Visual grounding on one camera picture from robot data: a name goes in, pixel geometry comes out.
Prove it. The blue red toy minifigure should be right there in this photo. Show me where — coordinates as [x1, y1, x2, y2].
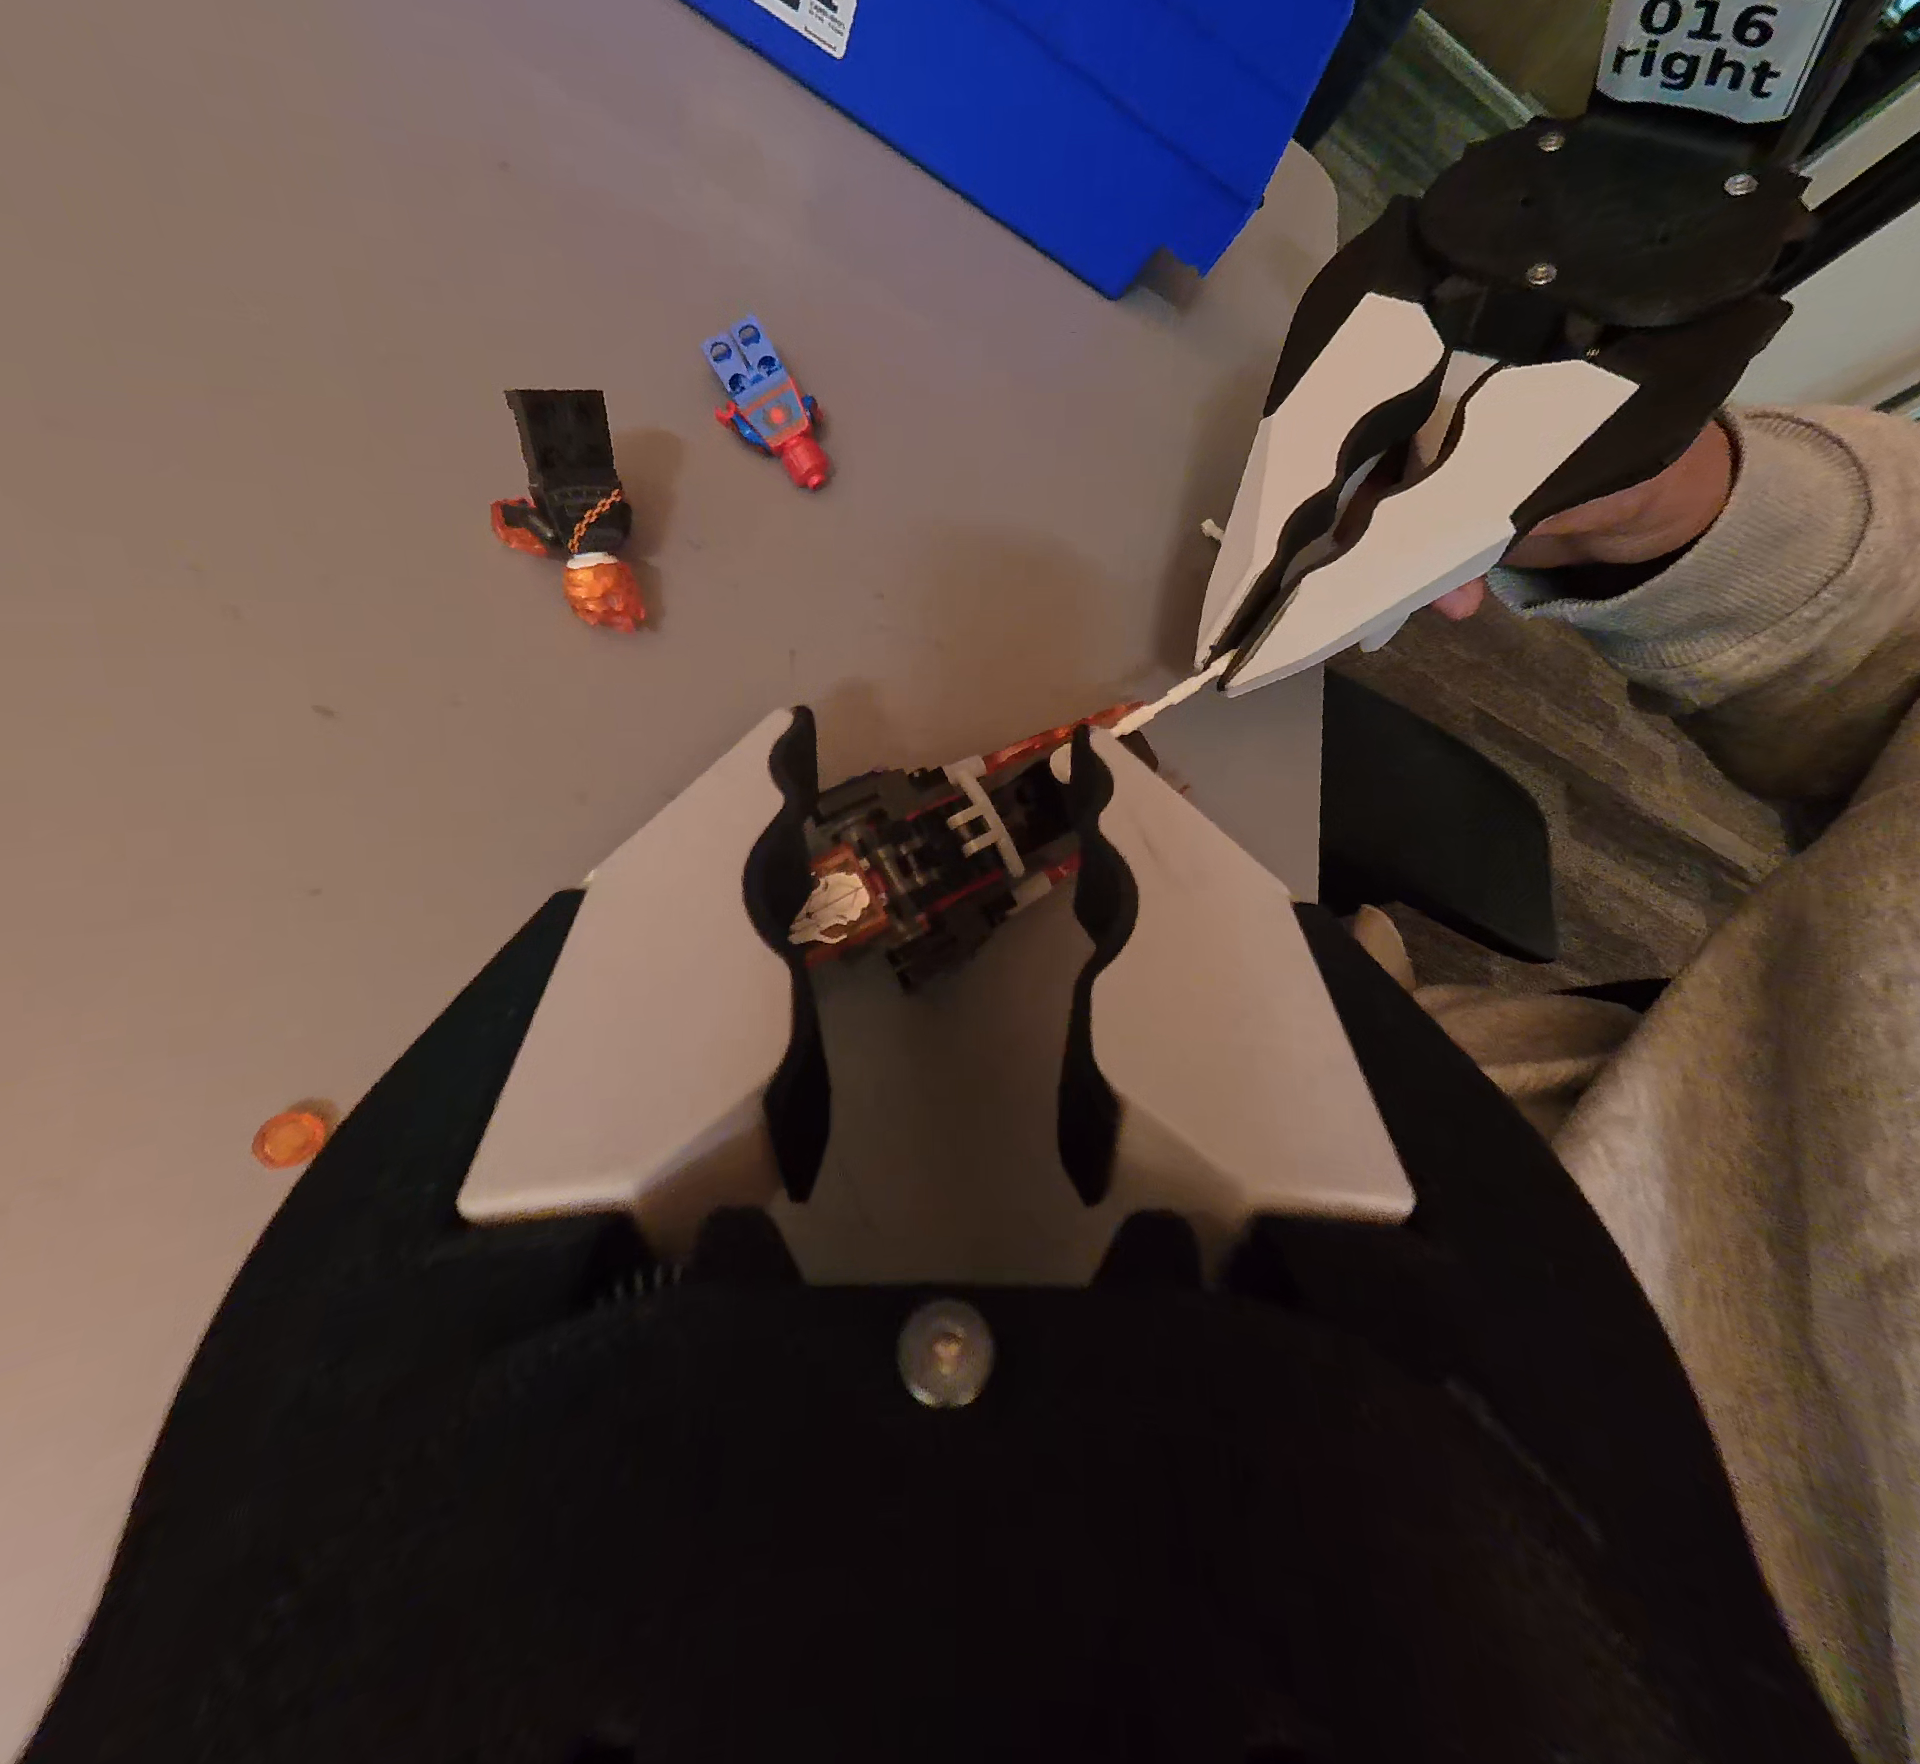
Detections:
[701, 316, 837, 495]

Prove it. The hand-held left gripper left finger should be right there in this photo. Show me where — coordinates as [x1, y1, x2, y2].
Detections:
[456, 704, 830, 1259]

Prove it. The black flame-head toy minifigure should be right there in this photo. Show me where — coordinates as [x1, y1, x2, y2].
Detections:
[488, 386, 649, 635]

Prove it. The white toy chain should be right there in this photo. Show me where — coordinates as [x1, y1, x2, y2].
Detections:
[1118, 521, 1237, 733]

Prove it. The blue plastic bin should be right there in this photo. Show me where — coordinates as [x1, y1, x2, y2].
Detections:
[456, 0, 1359, 301]

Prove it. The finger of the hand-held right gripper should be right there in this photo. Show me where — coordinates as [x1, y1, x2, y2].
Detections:
[1197, 291, 1451, 669]
[1223, 359, 1645, 698]

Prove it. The person's right hand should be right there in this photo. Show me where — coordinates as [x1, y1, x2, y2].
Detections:
[1423, 406, 1743, 622]

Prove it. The black office chair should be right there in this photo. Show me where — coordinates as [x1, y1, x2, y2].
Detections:
[1317, 669, 1562, 961]

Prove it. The black toy brick motorcycle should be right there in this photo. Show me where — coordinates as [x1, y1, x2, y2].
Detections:
[788, 704, 1197, 999]

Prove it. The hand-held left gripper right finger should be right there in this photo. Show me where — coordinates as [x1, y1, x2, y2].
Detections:
[1060, 727, 1417, 1282]

